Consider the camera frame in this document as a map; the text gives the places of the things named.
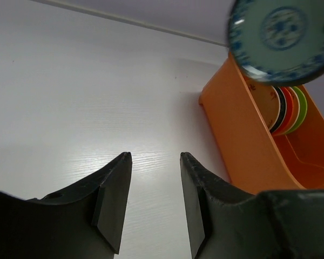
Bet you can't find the blue patterned plate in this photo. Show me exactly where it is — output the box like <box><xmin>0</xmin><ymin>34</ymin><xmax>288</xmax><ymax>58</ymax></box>
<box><xmin>269</xmin><ymin>86</ymin><xmax>287</xmax><ymax>133</ymax></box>
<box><xmin>226</xmin><ymin>1</ymin><xmax>324</xmax><ymax>86</ymax></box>

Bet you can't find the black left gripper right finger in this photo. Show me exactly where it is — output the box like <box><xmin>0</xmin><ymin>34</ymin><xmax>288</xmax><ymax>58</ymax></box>
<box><xmin>180</xmin><ymin>152</ymin><xmax>324</xmax><ymax>258</ymax></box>

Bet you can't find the green plate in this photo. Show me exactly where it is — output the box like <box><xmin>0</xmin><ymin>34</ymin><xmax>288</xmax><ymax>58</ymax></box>
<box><xmin>286</xmin><ymin>86</ymin><xmax>308</xmax><ymax>134</ymax></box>

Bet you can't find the cream floral plate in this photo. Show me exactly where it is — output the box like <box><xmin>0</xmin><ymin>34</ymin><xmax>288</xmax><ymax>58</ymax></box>
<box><xmin>282</xmin><ymin>87</ymin><xmax>302</xmax><ymax>135</ymax></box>
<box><xmin>246</xmin><ymin>80</ymin><xmax>280</xmax><ymax>130</ymax></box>

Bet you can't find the aluminium table edge rail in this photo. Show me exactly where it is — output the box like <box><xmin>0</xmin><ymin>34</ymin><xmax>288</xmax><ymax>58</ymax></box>
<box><xmin>43</xmin><ymin>0</ymin><xmax>233</xmax><ymax>47</ymax></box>

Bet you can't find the orange plate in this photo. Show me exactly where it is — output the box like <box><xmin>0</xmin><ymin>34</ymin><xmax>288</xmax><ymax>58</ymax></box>
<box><xmin>274</xmin><ymin>87</ymin><xmax>294</xmax><ymax>135</ymax></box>

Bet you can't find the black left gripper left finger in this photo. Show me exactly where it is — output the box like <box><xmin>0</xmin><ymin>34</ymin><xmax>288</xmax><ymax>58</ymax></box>
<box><xmin>0</xmin><ymin>152</ymin><xmax>132</xmax><ymax>258</ymax></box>

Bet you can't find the orange plastic dish rack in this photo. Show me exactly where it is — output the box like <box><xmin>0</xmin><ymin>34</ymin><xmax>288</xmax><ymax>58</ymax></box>
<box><xmin>199</xmin><ymin>56</ymin><xmax>324</xmax><ymax>194</ymax></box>

